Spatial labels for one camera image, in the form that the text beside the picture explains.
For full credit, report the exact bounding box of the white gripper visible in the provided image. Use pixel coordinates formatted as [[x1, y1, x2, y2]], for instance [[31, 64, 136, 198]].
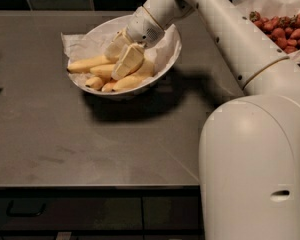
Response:
[[104, 7, 165, 80]]

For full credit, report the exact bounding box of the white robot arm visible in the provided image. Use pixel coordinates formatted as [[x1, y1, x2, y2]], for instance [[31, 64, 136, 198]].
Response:
[[127, 0, 300, 240]]

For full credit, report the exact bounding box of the right lower banana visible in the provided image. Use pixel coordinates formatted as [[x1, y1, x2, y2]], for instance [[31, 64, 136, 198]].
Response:
[[112, 59, 154, 92]]

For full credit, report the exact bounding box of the white banana bowl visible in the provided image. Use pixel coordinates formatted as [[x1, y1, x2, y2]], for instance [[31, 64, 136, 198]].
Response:
[[67, 14, 183, 101]]

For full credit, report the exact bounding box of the small orange-tinted banana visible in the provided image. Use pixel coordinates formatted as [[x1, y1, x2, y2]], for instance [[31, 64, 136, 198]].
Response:
[[101, 80, 116, 93]]

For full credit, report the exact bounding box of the small left banana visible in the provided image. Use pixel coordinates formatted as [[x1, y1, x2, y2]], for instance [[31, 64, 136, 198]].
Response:
[[85, 76, 106, 90]]

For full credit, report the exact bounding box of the long top banana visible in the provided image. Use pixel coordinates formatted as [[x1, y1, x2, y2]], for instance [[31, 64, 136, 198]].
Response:
[[67, 55, 114, 73]]

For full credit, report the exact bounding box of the white paper in strawberry bowl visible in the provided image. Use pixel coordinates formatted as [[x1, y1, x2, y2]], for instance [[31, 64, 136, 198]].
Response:
[[233, 0, 300, 63]]

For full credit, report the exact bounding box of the right dark drawer front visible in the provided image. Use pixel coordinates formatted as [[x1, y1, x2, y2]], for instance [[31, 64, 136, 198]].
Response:
[[143, 196, 201, 230]]

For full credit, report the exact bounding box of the dark drawer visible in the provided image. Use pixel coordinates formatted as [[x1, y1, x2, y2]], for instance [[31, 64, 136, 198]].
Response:
[[0, 197, 142, 231], [143, 196, 201, 230]]

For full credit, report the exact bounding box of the pile of red strawberries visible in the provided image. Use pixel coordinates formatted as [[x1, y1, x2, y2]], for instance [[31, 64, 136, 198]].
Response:
[[249, 11, 300, 54]]

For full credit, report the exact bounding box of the left dark drawer front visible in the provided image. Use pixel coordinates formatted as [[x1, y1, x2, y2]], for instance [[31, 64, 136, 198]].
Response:
[[0, 197, 142, 231]]

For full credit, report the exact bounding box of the left drawer black handle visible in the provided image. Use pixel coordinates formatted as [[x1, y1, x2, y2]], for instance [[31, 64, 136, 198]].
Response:
[[6, 200, 46, 218]]

